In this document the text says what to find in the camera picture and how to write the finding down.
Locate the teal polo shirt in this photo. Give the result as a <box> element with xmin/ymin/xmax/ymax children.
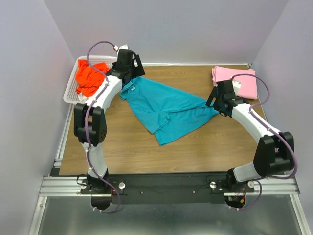
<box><xmin>120</xmin><ymin>77</ymin><xmax>218</xmax><ymax>145</ymax></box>

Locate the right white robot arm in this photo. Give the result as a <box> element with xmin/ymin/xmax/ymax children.
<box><xmin>206</xmin><ymin>80</ymin><xmax>297</xmax><ymax>192</ymax></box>

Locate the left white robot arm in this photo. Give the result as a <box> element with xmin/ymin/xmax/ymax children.
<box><xmin>74</xmin><ymin>49</ymin><xmax>145</xmax><ymax>194</ymax></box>

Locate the folded pink t shirt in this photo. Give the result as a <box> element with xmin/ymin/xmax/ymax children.
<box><xmin>212</xmin><ymin>66</ymin><xmax>258</xmax><ymax>100</ymax></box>

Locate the orange t shirt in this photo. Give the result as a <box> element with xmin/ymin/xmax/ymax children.
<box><xmin>76</xmin><ymin>59</ymin><xmax>105</xmax><ymax>97</ymax></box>

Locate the white t shirt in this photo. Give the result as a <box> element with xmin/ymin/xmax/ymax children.
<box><xmin>78</xmin><ymin>93</ymin><xmax>89</xmax><ymax>103</ymax></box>

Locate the white plastic laundry basket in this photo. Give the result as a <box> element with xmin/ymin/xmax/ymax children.
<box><xmin>63</xmin><ymin>55</ymin><xmax>117</xmax><ymax>104</ymax></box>

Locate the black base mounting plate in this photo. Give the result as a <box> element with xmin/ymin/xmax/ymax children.
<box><xmin>76</xmin><ymin>172</ymin><xmax>254</xmax><ymax>206</ymax></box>

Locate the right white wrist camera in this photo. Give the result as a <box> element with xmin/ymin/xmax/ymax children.
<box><xmin>232</xmin><ymin>80</ymin><xmax>241</xmax><ymax>94</ymax></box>

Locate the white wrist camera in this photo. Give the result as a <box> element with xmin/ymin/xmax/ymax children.
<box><xmin>232</xmin><ymin>80</ymin><xmax>241</xmax><ymax>94</ymax></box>
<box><xmin>113</xmin><ymin>44</ymin><xmax>128</xmax><ymax>52</ymax></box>

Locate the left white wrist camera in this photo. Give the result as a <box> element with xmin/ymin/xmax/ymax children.
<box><xmin>113</xmin><ymin>44</ymin><xmax>128</xmax><ymax>52</ymax></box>

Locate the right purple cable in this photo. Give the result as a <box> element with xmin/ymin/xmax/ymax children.
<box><xmin>227</xmin><ymin>73</ymin><xmax>299</xmax><ymax>211</ymax></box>

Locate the aluminium frame rail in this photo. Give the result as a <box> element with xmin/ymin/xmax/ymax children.
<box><xmin>30</xmin><ymin>103</ymin><xmax>313</xmax><ymax>235</ymax></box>

